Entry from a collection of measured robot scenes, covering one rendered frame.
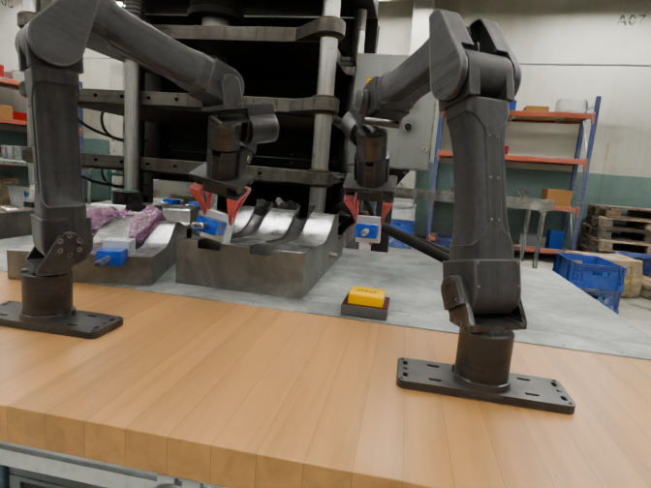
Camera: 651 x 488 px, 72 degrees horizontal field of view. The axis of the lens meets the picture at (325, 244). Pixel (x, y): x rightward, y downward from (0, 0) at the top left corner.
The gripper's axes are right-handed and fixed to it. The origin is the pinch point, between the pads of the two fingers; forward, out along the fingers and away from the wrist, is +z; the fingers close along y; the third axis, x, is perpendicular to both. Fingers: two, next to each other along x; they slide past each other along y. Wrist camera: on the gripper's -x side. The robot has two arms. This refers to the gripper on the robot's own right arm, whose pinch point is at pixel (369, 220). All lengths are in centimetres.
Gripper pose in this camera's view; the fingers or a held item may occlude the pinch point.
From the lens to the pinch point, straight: 94.4
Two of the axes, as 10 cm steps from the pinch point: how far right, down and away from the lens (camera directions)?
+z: 0.3, 8.1, 5.9
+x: -2.0, 5.8, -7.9
